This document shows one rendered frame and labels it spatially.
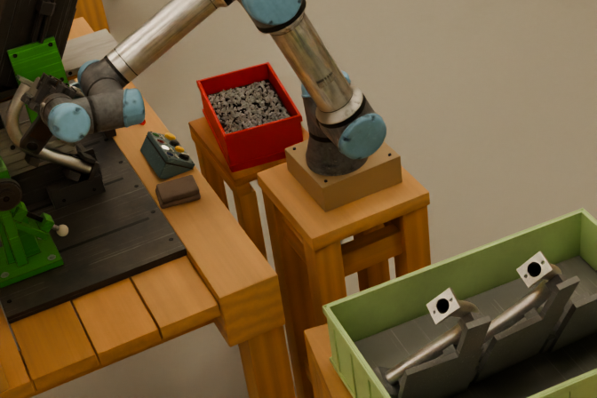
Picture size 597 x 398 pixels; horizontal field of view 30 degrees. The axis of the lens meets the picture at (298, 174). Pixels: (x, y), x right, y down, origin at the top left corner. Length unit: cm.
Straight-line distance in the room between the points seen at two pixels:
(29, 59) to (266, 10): 72
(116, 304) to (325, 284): 53
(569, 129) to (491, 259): 209
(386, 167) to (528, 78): 213
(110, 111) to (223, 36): 308
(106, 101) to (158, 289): 47
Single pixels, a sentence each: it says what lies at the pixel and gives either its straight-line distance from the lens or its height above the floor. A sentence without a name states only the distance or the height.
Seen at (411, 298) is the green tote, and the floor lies 90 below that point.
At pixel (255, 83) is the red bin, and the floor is 88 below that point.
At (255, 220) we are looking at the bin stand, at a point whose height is 64.
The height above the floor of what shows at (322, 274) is 73.
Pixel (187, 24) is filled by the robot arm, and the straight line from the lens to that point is 236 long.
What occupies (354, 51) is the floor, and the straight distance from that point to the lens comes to 503.
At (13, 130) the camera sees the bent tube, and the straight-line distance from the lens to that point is 272.
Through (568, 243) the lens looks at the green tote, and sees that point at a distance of 249.
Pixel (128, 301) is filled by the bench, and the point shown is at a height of 88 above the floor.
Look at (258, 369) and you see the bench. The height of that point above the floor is 65.
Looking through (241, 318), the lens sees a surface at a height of 82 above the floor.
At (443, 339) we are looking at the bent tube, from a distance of 206.
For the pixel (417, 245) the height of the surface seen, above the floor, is 70.
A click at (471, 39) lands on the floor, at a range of 505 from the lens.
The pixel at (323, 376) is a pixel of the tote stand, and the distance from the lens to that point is 235.
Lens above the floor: 247
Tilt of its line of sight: 35 degrees down
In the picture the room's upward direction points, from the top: 8 degrees counter-clockwise
